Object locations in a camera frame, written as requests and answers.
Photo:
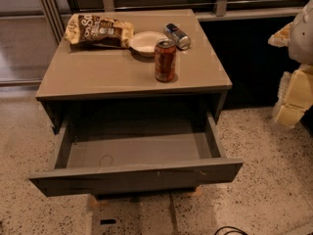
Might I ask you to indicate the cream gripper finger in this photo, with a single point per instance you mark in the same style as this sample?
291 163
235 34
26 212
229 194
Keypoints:
281 37
295 96

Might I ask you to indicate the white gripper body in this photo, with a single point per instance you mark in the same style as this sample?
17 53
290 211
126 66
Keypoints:
303 38

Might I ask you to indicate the blue silver redbull can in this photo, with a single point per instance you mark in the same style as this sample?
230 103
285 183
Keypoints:
180 38

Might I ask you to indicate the white bowl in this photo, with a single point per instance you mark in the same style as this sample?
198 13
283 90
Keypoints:
145 42

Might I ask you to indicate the grey drawer cabinet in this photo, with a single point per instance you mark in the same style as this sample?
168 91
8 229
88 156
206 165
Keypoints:
76 75

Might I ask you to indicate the orange soda can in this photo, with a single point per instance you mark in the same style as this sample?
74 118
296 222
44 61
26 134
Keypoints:
165 57

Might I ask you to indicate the open grey top drawer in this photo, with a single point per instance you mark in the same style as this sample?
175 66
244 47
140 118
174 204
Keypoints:
105 156

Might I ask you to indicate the brown chip bag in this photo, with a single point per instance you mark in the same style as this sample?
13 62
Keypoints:
99 30

